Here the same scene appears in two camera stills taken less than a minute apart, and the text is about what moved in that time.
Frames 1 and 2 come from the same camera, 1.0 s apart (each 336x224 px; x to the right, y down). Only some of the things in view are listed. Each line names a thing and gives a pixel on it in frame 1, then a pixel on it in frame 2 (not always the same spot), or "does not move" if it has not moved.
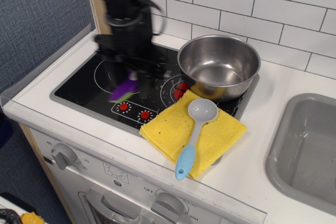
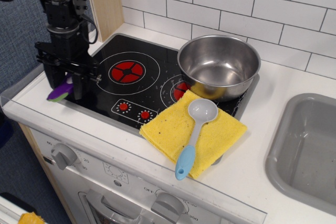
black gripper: [133, 44] -> [69, 50]
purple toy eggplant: [122, 92] -> [61, 93]
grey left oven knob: [63, 155] does not move
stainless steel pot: [220, 68] does not move
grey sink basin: [300, 156] does not move
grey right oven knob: [168, 206] does not move
